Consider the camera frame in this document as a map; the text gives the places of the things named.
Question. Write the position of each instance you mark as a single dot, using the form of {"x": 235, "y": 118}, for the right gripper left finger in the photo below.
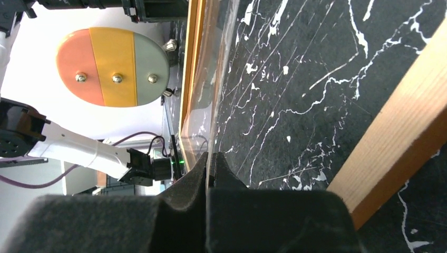
{"x": 172, "y": 221}

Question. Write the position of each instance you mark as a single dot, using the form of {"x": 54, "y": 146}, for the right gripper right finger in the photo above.
{"x": 240, "y": 219}

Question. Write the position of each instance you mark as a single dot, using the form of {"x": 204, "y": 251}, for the brown wooden photo frame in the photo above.
{"x": 332, "y": 95}

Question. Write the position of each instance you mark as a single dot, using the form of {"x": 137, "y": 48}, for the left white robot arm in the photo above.
{"x": 70, "y": 146}

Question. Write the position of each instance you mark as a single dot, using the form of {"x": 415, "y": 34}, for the white cylinder with coloured lid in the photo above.
{"x": 32, "y": 77}

